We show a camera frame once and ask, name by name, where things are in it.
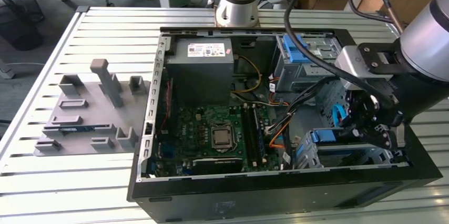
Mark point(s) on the silver CPU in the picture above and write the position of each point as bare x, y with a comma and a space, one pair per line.
221, 137

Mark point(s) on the black PC case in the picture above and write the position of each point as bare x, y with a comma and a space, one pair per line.
245, 200

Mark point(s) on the grey power supply unit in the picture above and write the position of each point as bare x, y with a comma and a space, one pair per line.
199, 82

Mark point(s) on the metal disk bay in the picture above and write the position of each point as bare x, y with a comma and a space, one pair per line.
343, 147

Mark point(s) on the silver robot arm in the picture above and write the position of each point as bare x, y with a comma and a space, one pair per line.
238, 11

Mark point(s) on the black graphics card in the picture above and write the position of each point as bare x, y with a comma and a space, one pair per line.
217, 164

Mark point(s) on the grey parts rack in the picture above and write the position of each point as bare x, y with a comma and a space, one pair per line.
86, 108

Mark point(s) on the blue RAM stick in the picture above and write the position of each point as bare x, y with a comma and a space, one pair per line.
74, 129

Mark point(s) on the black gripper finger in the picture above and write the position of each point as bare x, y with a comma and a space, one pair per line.
361, 111
385, 140

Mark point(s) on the grey metal stand foot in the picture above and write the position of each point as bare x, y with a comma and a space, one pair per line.
6, 71

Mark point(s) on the green motherboard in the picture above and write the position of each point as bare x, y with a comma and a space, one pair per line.
189, 129

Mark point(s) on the blue plastic drive bracket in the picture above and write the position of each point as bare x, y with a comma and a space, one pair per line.
289, 53

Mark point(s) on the hard disk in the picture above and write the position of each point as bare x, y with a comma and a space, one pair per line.
323, 136

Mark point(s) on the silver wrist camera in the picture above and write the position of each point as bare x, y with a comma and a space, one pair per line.
350, 61

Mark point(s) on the black mesh bin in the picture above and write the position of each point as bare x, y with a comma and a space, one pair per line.
20, 24

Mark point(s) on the black RAM slot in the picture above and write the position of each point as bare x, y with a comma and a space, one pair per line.
249, 134
258, 134

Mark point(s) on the metal drive cage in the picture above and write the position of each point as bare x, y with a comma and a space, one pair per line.
297, 76

